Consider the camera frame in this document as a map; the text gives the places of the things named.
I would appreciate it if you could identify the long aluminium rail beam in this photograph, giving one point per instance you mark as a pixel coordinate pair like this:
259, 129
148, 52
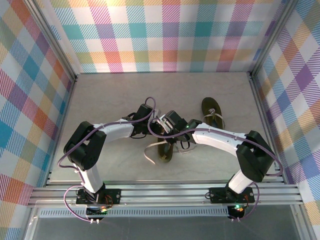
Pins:
162, 193

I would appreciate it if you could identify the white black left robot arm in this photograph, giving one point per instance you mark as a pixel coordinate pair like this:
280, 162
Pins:
117, 131

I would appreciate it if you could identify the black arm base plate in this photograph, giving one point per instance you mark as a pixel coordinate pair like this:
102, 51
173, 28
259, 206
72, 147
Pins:
115, 196
217, 196

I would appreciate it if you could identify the aluminium table edge rail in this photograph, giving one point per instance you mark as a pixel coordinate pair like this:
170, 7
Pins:
263, 112
67, 105

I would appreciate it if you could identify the olive shoe with laces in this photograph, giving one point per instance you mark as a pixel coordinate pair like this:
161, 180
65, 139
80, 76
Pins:
151, 145

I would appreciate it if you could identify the small electronics board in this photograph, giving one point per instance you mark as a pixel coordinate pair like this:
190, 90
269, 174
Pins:
97, 212
237, 211

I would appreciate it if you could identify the aluminium frame leg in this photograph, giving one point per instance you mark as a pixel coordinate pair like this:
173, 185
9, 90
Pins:
31, 225
301, 225

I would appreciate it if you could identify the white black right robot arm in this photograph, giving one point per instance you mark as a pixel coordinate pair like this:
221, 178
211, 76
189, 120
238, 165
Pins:
217, 142

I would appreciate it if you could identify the aluminium frame post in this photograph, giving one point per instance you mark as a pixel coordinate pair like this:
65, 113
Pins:
60, 50
272, 37

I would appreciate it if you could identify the olive green canvas shoe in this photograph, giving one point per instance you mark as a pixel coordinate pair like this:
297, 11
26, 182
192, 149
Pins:
210, 102
165, 151

